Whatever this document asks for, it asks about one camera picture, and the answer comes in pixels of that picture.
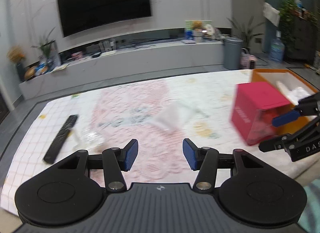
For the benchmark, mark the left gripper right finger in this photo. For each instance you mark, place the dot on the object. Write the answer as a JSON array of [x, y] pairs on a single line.
[[205, 160]]

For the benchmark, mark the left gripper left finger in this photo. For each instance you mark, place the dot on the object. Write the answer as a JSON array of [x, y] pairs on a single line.
[[115, 161]]

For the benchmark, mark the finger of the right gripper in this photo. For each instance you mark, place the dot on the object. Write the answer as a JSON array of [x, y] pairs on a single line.
[[285, 118]]

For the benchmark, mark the clear plastic bag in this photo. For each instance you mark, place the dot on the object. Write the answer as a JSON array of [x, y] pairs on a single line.
[[87, 139]]

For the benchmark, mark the small white tissue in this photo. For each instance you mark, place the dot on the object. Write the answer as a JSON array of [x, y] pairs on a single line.
[[175, 116]]

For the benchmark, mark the white paper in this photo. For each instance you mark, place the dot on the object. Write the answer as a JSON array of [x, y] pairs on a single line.
[[294, 95]]

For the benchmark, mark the pink box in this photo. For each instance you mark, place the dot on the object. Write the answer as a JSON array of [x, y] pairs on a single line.
[[256, 104]]

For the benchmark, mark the lace patterned tablecloth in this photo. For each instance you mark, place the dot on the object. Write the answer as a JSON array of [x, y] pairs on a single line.
[[122, 113]]

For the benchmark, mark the orange box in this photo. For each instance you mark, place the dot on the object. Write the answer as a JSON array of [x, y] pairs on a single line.
[[291, 80]]

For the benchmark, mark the black remote control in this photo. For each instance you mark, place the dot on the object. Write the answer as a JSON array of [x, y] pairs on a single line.
[[59, 140]]

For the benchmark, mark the blue water bottle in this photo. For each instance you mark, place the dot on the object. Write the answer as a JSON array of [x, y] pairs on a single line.
[[277, 48]]

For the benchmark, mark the grey round trash bin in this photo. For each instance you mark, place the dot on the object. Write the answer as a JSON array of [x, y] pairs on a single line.
[[232, 53]]

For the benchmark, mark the tall leafy floor plant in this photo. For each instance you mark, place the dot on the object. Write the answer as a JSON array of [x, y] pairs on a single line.
[[245, 32]]

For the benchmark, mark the grey marble tv cabinet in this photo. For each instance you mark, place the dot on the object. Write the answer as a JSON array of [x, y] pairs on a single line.
[[158, 57]]

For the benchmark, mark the white wifi router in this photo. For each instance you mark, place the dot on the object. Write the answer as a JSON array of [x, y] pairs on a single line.
[[107, 47]]

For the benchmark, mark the teddy bear plush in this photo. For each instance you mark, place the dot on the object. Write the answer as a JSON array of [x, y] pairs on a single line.
[[197, 26]]

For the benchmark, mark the green potted plant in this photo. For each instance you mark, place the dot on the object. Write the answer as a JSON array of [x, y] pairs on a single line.
[[48, 49]]

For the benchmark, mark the dark vase yellow flowers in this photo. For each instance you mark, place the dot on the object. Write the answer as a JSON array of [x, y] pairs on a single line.
[[16, 56]]

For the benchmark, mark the black wall television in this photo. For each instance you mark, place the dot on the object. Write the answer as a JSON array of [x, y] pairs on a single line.
[[80, 15]]

